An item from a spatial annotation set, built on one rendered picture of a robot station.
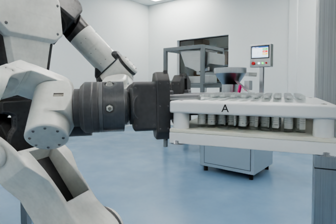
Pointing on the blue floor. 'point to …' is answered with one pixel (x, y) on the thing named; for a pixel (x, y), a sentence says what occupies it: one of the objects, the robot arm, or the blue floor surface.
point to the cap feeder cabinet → (235, 159)
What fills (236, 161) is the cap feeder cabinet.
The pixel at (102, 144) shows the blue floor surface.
